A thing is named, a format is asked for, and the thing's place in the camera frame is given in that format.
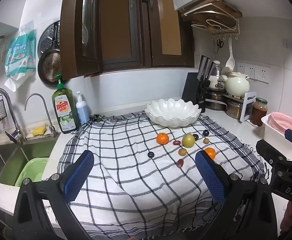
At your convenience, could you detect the white scalloped bowl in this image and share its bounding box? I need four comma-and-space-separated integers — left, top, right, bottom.
144, 98, 202, 128

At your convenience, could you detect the brown wooden window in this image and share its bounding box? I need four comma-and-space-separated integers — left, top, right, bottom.
60, 0, 195, 80

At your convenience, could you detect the steel cooking pot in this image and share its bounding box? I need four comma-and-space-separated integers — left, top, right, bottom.
203, 91, 227, 111
226, 99, 245, 119

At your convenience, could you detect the chrome gooseneck faucet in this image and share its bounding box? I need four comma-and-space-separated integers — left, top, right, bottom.
24, 93, 60, 138

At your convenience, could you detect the orange mandarin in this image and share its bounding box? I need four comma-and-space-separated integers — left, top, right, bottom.
204, 147, 216, 160
156, 132, 169, 145

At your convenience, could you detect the green plastic basin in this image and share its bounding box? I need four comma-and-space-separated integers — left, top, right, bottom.
14, 157, 50, 188

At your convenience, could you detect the black white checkered cloth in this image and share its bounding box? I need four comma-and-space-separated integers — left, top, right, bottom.
57, 114, 267, 239

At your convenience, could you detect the wooden cutting board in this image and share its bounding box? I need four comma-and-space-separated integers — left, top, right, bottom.
181, 0, 243, 22

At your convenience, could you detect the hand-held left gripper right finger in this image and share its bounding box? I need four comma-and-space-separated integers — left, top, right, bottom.
193, 150, 277, 240

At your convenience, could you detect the hanging wire utensil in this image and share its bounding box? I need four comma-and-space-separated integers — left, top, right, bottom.
212, 37, 219, 58

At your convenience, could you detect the person's right hand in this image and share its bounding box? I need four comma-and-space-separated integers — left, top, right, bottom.
281, 200, 292, 236

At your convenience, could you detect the steel kitchen sink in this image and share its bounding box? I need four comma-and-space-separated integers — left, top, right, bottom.
0, 137, 58, 187

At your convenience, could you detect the pink colander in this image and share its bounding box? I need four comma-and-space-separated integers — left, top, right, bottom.
267, 112, 292, 135

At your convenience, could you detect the small white lidded pot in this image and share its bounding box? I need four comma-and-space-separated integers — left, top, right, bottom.
208, 60, 227, 90

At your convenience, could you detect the white plastic container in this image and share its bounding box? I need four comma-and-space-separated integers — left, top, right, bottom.
261, 114, 292, 160

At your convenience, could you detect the round steel steamer tray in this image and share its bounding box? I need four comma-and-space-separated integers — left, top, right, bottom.
37, 20, 62, 55

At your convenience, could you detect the white ladle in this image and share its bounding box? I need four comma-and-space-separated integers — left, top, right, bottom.
225, 37, 235, 68

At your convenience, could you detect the printed plastic bag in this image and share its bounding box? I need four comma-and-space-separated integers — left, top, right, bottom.
4, 20, 37, 92

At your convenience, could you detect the chrome pull-out faucet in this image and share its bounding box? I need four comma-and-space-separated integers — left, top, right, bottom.
0, 87, 27, 144

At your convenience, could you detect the black-rimmed perforated pan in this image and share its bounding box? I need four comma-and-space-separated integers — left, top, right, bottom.
37, 45, 69, 89

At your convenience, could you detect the cream ceramic teapot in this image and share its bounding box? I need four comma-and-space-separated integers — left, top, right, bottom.
224, 72, 251, 97

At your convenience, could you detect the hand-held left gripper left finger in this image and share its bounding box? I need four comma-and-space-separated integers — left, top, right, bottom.
12, 150, 95, 240

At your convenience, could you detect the blue pump soap bottle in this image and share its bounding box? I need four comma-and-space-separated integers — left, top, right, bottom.
75, 91, 90, 125

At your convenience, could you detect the grey handle knife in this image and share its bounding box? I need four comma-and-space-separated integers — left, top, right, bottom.
204, 61, 215, 83
197, 55, 208, 80
201, 57, 211, 82

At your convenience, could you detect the glass jar of red sauce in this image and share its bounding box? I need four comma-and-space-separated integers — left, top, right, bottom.
251, 97, 268, 127

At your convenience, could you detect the green apple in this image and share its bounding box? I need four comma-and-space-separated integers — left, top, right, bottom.
182, 133, 196, 148

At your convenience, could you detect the black knife block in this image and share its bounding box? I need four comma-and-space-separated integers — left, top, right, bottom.
181, 72, 206, 113

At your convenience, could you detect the white wire wall rack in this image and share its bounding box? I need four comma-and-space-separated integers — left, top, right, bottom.
181, 0, 242, 36

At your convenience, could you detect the green dish soap bottle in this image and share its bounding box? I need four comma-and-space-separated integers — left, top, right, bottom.
52, 73, 77, 134

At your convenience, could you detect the white wall outlet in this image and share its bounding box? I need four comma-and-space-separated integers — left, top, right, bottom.
246, 64, 257, 80
257, 66, 270, 83
236, 62, 246, 77

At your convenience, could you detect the glass pot lid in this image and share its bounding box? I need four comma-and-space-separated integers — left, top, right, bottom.
191, 11, 236, 30

